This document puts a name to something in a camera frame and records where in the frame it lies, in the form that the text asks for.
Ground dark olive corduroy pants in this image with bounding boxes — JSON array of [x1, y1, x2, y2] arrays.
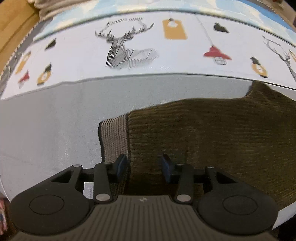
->
[[98, 81, 295, 208]]

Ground cream folded blanket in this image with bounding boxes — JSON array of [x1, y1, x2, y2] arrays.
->
[[27, 0, 87, 21]]

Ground wooden bed frame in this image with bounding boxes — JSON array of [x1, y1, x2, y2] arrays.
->
[[0, 0, 39, 69]]

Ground grey printed bed sheet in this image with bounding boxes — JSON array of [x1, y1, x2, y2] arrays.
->
[[0, 10, 296, 230]]

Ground blue white patterned sheet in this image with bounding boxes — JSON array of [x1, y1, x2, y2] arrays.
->
[[32, 0, 296, 47]]

